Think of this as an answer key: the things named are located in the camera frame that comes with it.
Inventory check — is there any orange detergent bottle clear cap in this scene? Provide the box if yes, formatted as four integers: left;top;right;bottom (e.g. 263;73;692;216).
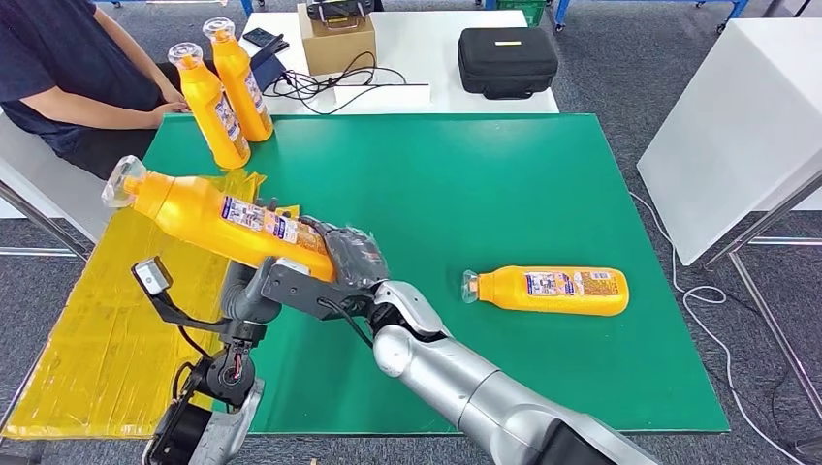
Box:
461;265;631;318
101;155;338;284
202;16;275;143
167;42;252;171

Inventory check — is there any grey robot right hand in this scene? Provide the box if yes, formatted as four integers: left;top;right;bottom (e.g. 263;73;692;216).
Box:
298;214;391;290

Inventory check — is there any blue metal rack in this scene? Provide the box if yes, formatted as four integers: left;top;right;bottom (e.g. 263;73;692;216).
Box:
552;0;749;33

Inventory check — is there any yellow taped plastic sheet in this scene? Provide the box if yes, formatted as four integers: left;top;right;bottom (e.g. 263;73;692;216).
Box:
0;168;301;441

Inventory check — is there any metal bench leg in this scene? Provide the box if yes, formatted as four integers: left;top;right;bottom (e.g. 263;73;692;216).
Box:
0;182;91;262

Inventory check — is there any black silver device with handle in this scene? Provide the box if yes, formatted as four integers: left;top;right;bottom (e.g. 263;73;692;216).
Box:
304;0;375;30

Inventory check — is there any metal table frame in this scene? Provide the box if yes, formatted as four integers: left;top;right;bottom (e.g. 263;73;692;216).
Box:
703;176;822;421

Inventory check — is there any black smartphone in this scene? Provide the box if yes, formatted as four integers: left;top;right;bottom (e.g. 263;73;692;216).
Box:
241;26;278;49

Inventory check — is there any white bench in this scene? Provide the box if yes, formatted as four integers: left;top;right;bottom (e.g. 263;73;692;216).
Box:
0;111;123;242

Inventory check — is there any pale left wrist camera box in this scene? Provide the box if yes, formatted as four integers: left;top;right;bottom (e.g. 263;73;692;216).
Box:
131;256;174;297

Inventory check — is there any black zip carrying case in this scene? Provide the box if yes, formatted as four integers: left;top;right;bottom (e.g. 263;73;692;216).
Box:
457;27;560;101

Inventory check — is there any person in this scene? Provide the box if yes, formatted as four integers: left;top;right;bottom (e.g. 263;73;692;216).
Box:
0;0;191;181

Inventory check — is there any brown cardboard box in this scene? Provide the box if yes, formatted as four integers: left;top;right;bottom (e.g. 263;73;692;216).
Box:
297;3;378;77

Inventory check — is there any person's right hand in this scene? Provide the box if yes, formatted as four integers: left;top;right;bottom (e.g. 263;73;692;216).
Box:
150;102;192;126

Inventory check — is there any green table board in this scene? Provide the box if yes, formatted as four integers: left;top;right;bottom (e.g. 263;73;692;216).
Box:
138;113;731;435

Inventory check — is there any white table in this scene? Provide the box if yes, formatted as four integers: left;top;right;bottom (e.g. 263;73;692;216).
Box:
238;9;561;115

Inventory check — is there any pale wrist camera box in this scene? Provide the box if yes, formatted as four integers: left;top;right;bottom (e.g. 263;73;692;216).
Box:
131;256;174;297
261;256;374;321

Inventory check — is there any large white tabletop panel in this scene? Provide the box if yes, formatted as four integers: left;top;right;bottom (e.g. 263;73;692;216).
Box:
637;17;822;267

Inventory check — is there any black cable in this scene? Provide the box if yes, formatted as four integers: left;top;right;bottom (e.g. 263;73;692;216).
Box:
262;50;430;117

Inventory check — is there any dark blue tablet folder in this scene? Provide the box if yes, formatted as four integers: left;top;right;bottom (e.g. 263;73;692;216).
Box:
248;35;289;91

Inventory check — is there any white floor cable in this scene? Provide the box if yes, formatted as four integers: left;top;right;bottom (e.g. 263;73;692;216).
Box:
629;191;798;465

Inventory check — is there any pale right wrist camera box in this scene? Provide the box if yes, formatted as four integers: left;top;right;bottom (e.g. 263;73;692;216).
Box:
261;256;374;321

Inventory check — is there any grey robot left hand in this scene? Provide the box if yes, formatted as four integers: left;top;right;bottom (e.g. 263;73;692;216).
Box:
220;197;284;325

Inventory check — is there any green plastic crate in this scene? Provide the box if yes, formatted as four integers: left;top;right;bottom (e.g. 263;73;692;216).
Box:
494;0;547;27

